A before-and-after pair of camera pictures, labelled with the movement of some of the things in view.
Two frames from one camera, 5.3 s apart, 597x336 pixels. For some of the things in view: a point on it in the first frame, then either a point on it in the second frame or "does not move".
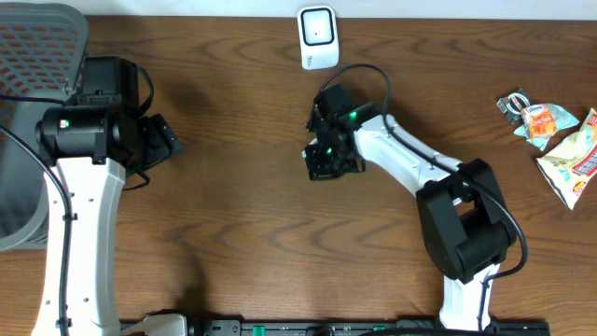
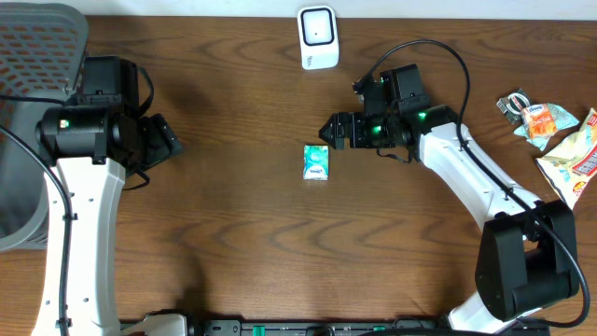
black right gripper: x=316 y=171 -> x=352 y=119
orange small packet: x=539 y=120 does not move
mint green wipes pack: x=563 y=119 does not move
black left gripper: x=164 y=140 does not move
